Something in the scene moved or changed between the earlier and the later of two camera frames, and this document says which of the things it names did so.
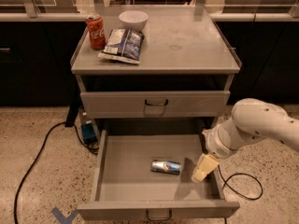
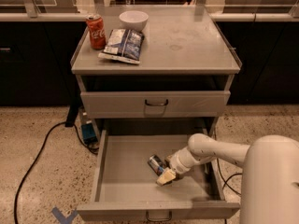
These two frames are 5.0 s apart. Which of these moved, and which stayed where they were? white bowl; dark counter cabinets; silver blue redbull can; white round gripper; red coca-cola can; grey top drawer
Moved: white round gripper; silver blue redbull can
Stayed: white bowl; red coca-cola can; dark counter cabinets; grey top drawer
